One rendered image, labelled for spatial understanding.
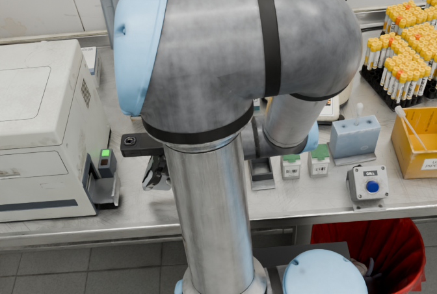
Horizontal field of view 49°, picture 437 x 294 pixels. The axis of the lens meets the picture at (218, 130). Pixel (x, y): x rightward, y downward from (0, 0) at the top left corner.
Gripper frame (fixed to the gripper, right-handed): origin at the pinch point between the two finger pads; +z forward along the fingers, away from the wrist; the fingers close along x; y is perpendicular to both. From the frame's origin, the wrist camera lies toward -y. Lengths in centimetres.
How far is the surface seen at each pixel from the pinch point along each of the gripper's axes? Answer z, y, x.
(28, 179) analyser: 1.1, -24.0, -4.5
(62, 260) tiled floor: 107, -1, 32
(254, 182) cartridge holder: -9.8, 23.5, 0.7
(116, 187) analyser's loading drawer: 3.1, -5.3, 0.0
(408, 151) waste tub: -32, 50, 1
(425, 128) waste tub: -32, 60, 12
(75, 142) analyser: -7.8, -17.3, 0.7
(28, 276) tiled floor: 113, -13, 26
